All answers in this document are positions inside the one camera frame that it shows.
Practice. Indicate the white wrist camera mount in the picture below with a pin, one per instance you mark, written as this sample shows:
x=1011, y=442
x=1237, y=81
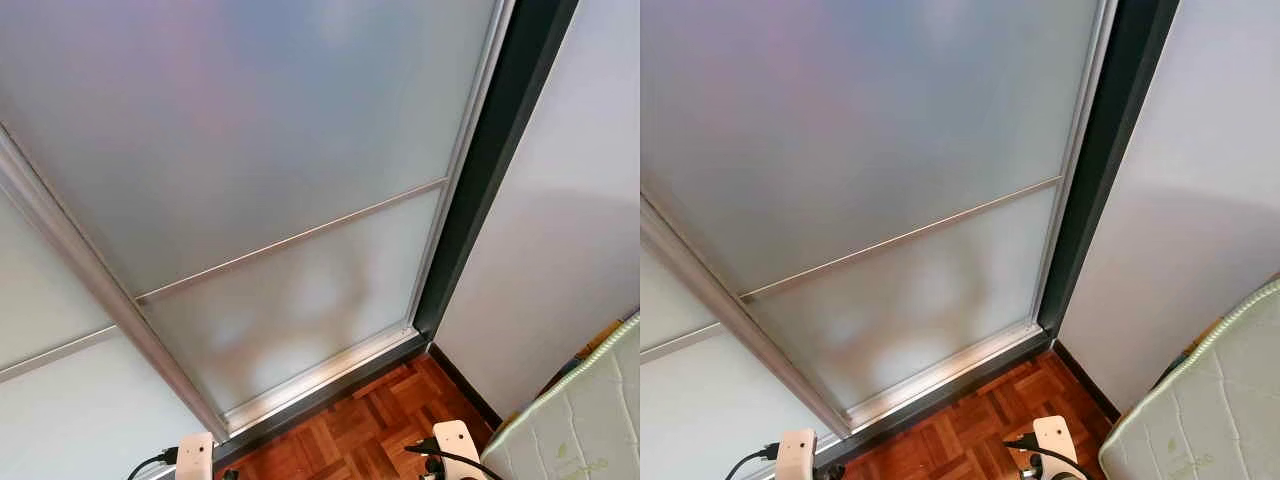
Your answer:
x=1055, y=437
x=460, y=440
x=195, y=458
x=797, y=455

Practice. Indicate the white quilted mattress green trim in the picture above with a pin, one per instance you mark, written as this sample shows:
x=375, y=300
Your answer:
x=1200, y=420
x=580, y=430

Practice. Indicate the dark brown skirting board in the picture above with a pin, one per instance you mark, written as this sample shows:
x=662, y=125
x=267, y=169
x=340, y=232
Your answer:
x=465, y=385
x=1085, y=378

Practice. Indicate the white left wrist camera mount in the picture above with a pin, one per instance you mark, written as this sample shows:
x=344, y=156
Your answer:
x=797, y=455
x=195, y=458

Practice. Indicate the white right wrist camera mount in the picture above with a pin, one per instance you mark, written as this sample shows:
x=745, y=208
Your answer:
x=1055, y=437
x=460, y=440

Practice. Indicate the dark green door frame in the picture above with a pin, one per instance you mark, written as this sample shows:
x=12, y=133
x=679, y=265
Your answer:
x=500, y=150
x=1110, y=150

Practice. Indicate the frosted glass sliding door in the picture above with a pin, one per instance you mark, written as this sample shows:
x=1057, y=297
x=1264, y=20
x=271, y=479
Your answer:
x=700, y=420
x=60, y=410
x=250, y=150
x=870, y=150

